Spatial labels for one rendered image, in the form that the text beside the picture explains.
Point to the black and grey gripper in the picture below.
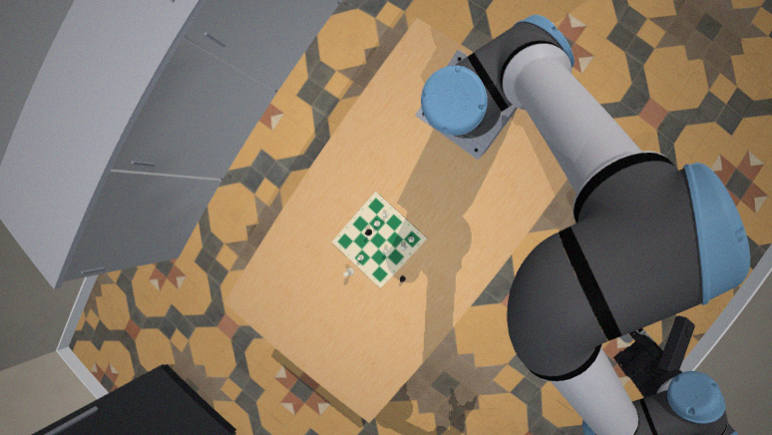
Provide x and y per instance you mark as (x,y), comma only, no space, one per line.
(641,366)

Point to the green and white chessboard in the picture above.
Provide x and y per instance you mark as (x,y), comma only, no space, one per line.
(392,232)

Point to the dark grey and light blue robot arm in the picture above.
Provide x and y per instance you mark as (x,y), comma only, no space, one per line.
(649,241)

